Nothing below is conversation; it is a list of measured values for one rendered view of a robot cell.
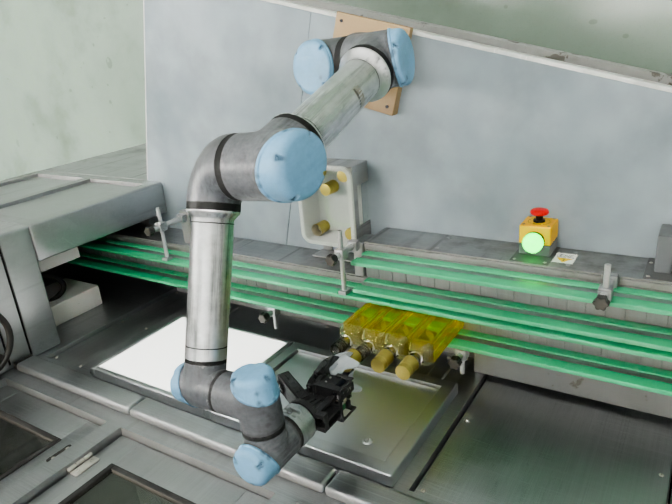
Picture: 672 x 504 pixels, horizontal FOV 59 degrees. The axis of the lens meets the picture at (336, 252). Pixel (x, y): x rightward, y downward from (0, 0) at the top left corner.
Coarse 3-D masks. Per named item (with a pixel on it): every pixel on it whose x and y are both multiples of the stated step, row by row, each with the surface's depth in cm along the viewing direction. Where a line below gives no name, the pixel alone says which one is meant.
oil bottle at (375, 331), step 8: (384, 312) 141; (392, 312) 140; (400, 312) 140; (376, 320) 137; (384, 320) 137; (392, 320) 137; (368, 328) 134; (376, 328) 134; (384, 328) 133; (368, 336) 132; (376, 336) 131; (384, 336) 132; (376, 344) 131; (376, 352) 132
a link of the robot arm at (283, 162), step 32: (384, 32) 119; (352, 64) 114; (384, 64) 116; (320, 96) 105; (352, 96) 109; (288, 128) 95; (320, 128) 101; (224, 160) 96; (256, 160) 92; (288, 160) 91; (320, 160) 97; (224, 192) 99; (256, 192) 95; (288, 192) 93
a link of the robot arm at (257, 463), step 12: (288, 420) 104; (288, 432) 102; (300, 432) 104; (252, 444) 98; (264, 444) 97; (276, 444) 98; (288, 444) 101; (300, 444) 104; (240, 456) 97; (252, 456) 96; (264, 456) 97; (276, 456) 98; (288, 456) 101; (240, 468) 99; (252, 468) 97; (264, 468) 96; (276, 468) 98; (252, 480) 98; (264, 480) 97
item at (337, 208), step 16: (336, 176) 160; (320, 192) 165; (336, 192) 162; (352, 192) 151; (304, 208) 162; (320, 208) 167; (336, 208) 164; (352, 208) 153; (304, 224) 163; (336, 224) 166; (352, 224) 154; (320, 240) 163; (336, 240) 161
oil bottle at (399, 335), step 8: (408, 312) 139; (416, 312) 139; (400, 320) 136; (408, 320) 136; (416, 320) 135; (424, 320) 136; (392, 328) 133; (400, 328) 132; (408, 328) 132; (416, 328) 133; (392, 336) 130; (400, 336) 129; (408, 336) 129; (384, 344) 130; (392, 344) 129; (400, 344) 128; (400, 352) 129
